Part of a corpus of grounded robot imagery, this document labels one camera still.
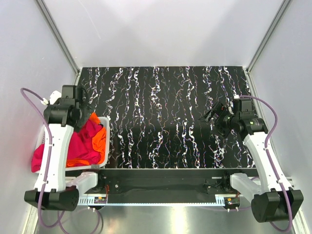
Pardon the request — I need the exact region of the purple cable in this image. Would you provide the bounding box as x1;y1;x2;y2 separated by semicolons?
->
19;87;104;234
226;95;293;232

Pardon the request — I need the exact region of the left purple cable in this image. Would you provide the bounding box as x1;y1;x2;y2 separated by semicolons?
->
19;87;104;234

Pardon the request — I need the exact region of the orange t shirt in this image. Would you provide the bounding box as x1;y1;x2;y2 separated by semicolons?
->
66;112;108;168

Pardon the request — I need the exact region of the white plastic laundry basket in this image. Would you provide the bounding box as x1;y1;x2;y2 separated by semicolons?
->
34;116;110;174

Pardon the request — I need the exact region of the aluminium rail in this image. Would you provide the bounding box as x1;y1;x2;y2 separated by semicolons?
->
65;176;293;207

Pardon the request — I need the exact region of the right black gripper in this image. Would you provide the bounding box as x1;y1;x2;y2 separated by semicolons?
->
197;101;239;139

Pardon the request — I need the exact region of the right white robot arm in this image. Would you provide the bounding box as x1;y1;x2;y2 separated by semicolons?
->
200;96;304;223

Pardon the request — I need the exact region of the right aluminium frame post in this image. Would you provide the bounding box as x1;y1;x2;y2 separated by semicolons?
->
246;0;293;74

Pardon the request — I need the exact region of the left aluminium frame post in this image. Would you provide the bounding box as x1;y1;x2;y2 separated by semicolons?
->
34;0;80;76

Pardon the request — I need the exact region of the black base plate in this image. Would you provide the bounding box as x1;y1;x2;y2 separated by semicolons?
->
77;168;259;204

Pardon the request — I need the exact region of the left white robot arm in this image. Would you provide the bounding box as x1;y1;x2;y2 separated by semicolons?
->
24;85;105;212

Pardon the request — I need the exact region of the aluminium frame post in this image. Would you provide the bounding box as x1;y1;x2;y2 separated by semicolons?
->
34;0;80;76
246;0;293;74

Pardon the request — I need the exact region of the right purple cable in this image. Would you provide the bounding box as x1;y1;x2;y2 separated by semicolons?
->
226;95;293;232

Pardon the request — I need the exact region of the magenta t shirt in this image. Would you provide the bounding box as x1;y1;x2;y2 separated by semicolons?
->
31;118;104;173

